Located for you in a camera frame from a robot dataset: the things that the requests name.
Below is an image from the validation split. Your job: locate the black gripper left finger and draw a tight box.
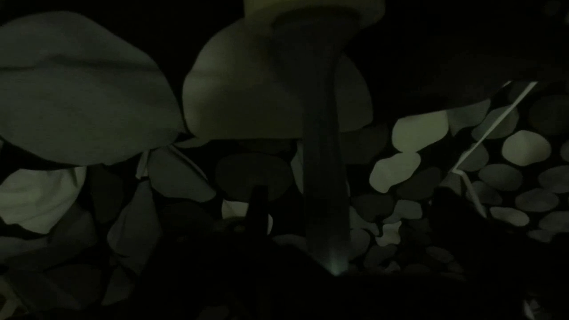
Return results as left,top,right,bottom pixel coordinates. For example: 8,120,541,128
177,184,326,287

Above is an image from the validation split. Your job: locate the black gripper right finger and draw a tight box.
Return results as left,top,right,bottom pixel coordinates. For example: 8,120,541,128
427,187,569,287

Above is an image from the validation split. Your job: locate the black big-dotted bedsheet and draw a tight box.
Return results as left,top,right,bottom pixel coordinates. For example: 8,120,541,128
0,0,569,320

